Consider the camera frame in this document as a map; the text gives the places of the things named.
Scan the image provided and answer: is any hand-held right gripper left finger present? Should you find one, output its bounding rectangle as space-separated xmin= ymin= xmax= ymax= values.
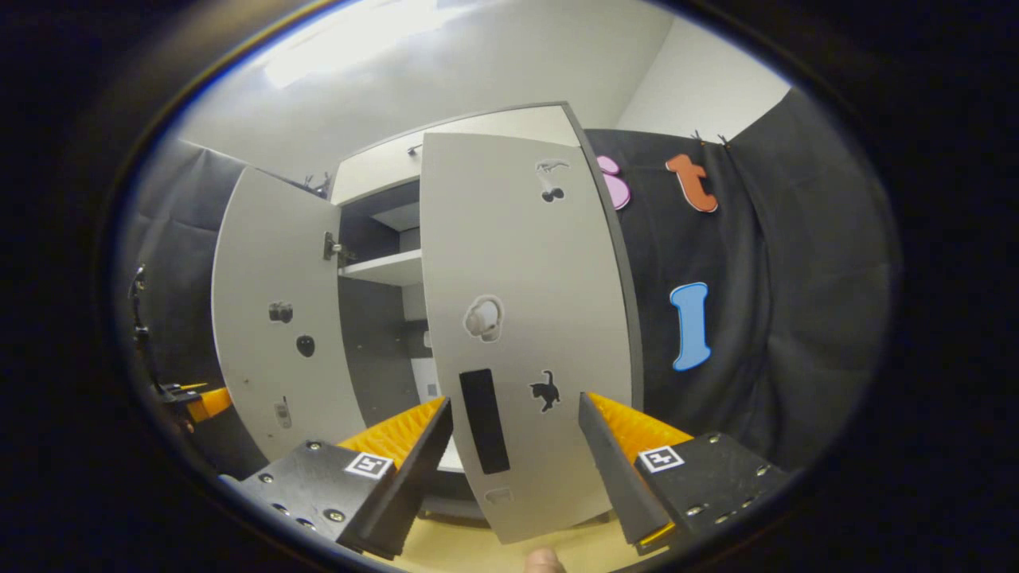
xmin=237 ymin=396 xmax=455 ymax=559

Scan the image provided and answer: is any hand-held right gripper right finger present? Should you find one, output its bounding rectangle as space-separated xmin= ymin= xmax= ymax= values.
xmin=579 ymin=392 xmax=789 ymax=556

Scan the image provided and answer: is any camera sticker grey cabinet door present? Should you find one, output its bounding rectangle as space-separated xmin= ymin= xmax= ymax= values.
xmin=211 ymin=167 xmax=367 ymax=462

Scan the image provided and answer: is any cat sticker grey cabinet door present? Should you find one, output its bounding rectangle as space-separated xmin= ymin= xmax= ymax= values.
xmin=420 ymin=131 xmax=634 ymax=544

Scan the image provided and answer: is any grey cabinet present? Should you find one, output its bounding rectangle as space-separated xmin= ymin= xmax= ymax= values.
xmin=322 ymin=102 xmax=646 ymax=526

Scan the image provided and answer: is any thin grey cabinet shelf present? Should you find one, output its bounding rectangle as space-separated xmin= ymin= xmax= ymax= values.
xmin=340 ymin=249 xmax=424 ymax=287

